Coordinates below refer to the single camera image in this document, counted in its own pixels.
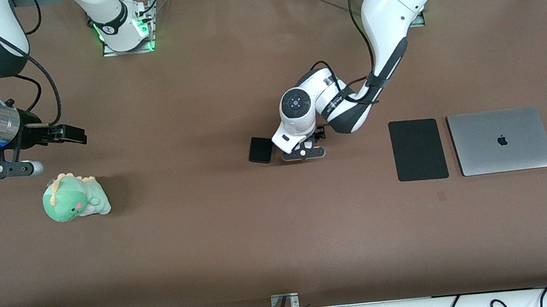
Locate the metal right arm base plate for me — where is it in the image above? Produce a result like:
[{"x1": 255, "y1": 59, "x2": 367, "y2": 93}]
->
[{"x1": 97, "y1": 3, "x2": 157, "y2": 57}]

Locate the black mouse pad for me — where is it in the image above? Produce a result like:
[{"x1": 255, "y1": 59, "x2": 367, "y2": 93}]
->
[{"x1": 387, "y1": 116, "x2": 450, "y2": 184}]

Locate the silver closed laptop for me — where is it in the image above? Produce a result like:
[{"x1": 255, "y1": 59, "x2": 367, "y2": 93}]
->
[{"x1": 445, "y1": 104, "x2": 547, "y2": 179}]

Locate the green dinosaur plush toy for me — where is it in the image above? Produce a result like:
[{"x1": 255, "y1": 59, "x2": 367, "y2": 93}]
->
[{"x1": 40, "y1": 168, "x2": 113, "y2": 225}]

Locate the black phone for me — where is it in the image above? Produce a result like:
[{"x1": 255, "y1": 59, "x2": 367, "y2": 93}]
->
[{"x1": 246, "y1": 135, "x2": 277, "y2": 166}]

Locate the black hanging cable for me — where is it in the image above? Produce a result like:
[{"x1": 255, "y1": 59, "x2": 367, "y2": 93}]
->
[{"x1": 11, "y1": 0, "x2": 45, "y2": 37}]

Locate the metal table edge bracket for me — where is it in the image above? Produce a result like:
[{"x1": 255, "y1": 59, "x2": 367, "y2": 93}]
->
[{"x1": 270, "y1": 292, "x2": 300, "y2": 307}]

